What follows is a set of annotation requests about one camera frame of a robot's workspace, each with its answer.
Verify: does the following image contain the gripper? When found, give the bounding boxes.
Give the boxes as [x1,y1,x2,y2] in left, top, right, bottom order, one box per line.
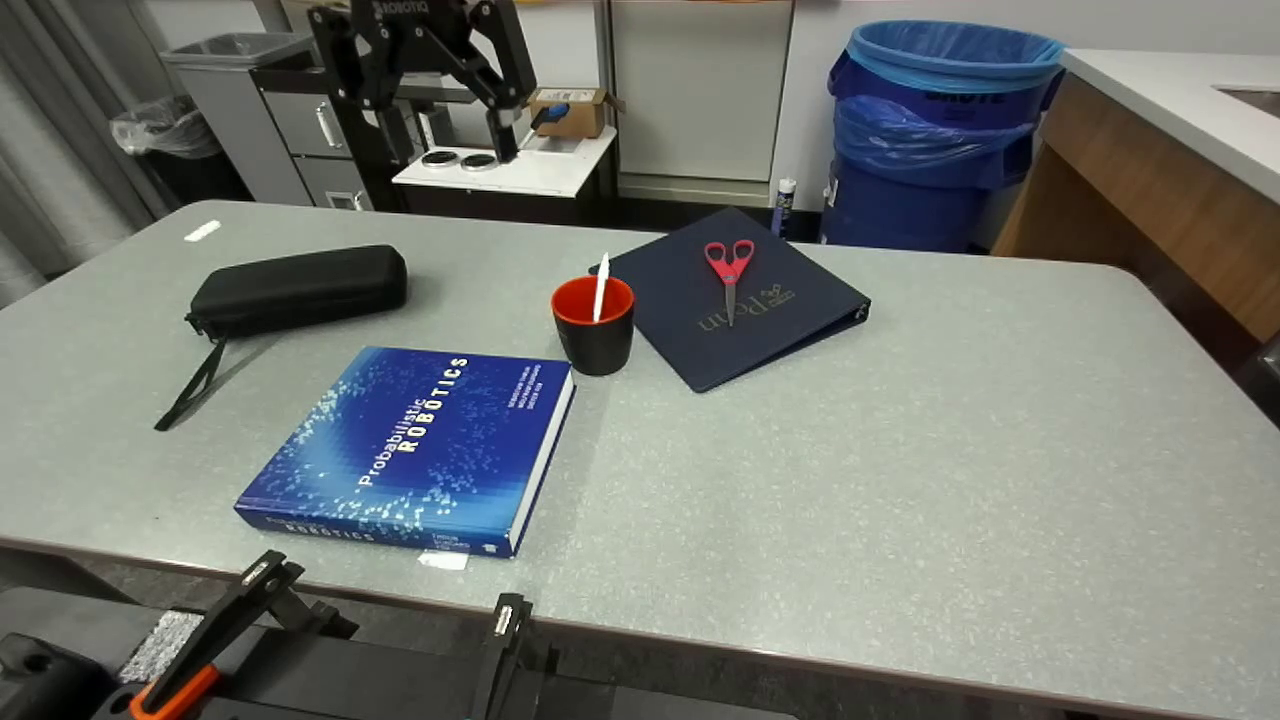
[308,0,538,166]

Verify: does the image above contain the red and black mug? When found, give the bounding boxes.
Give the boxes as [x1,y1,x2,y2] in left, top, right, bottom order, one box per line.
[550,275,637,378]

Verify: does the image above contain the grey drawer cabinet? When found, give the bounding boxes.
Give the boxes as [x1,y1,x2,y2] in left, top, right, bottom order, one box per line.
[250,66,379,212]

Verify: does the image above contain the cardboard box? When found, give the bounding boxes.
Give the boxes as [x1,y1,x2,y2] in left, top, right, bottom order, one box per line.
[526,86,626,140]

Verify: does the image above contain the small white table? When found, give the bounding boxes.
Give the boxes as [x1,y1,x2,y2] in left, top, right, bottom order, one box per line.
[391,124,619,219]

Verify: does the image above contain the grey trash bin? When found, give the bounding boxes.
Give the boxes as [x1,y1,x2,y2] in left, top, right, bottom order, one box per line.
[159,31,315,207]

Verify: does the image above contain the black zip case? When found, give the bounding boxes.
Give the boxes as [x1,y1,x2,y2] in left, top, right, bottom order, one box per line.
[153,244,410,433]

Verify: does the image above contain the clear plastic bag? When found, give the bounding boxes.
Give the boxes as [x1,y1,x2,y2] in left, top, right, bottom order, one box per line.
[109,94,223,161]

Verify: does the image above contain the white cabinet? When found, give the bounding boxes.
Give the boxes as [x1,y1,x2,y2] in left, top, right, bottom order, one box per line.
[607,0,798,208]

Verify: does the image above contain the grey curtain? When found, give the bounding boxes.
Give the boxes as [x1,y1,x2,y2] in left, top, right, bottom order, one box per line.
[0,0,176,309]

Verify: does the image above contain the red scissors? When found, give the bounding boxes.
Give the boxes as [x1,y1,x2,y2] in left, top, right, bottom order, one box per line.
[703,239,757,328]

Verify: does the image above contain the blue hardcover book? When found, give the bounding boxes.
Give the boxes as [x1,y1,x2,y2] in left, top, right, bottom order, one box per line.
[233,345,578,559]

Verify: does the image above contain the blue trash bin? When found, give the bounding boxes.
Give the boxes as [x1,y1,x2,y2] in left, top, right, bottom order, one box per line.
[819,19,1068,254]

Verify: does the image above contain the black and orange clamp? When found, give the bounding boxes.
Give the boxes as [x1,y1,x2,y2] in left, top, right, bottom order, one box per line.
[128,549,359,720]

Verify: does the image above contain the wooden counter with white top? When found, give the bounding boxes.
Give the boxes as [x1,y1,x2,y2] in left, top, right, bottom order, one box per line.
[990,48,1280,373]

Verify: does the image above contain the sink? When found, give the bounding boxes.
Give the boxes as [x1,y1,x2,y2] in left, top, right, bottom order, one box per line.
[1213,85,1280,121]

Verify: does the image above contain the navy ring binder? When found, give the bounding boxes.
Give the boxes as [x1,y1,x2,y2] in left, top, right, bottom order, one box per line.
[588,206,872,394]

